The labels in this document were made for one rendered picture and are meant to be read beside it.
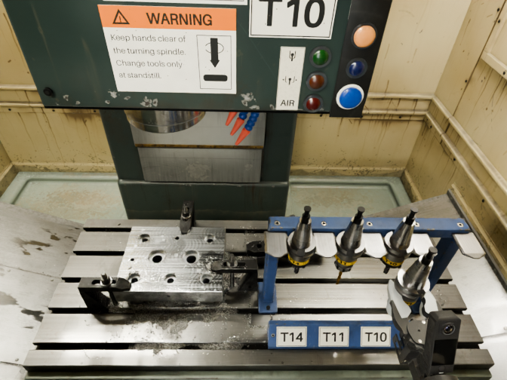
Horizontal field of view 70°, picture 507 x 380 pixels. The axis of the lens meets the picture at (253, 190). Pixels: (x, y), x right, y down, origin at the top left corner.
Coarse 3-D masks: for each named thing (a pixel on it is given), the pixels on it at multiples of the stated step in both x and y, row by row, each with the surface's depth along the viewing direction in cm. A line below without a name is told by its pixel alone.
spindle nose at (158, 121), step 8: (128, 112) 67; (136, 112) 65; (144, 112) 65; (152, 112) 64; (160, 112) 64; (168, 112) 65; (176, 112) 65; (184, 112) 66; (192, 112) 68; (200, 112) 70; (128, 120) 70; (136, 120) 67; (144, 120) 66; (152, 120) 65; (160, 120) 65; (168, 120) 66; (176, 120) 66; (184, 120) 67; (192, 120) 69; (200, 120) 71; (144, 128) 67; (152, 128) 67; (160, 128) 67; (168, 128) 67; (176, 128) 68; (184, 128) 68
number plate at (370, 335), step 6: (366, 330) 95; (372, 330) 95; (378, 330) 95; (384, 330) 95; (390, 330) 95; (366, 336) 95; (372, 336) 95; (378, 336) 95; (384, 336) 95; (390, 336) 95; (366, 342) 95; (372, 342) 95; (378, 342) 95; (384, 342) 95
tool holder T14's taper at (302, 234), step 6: (300, 222) 76; (300, 228) 76; (306, 228) 76; (294, 234) 79; (300, 234) 77; (306, 234) 77; (294, 240) 79; (300, 240) 78; (306, 240) 78; (300, 246) 79; (306, 246) 79
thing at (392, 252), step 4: (388, 236) 83; (384, 240) 83; (388, 240) 82; (412, 240) 82; (388, 244) 81; (412, 244) 81; (388, 248) 81; (392, 248) 80; (396, 248) 80; (408, 248) 80; (412, 248) 80; (392, 252) 80; (396, 252) 80; (400, 252) 80; (404, 252) 80; (408, 252) 79; (392, 256) 81; (396, 256) 81; (400, 256) 82; (404, 256) 81; (408, 256) 81
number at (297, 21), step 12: (288, 0) 41; (300, 0) 41; (312, 0) 41; (324, 0) 41; (288, 12) 42; (300, 12) 42; (312, 12) 42; (324, 12) 42; (288, 24) 43; (300, 24) 43; (312, 24) 43; (324, 24) 43
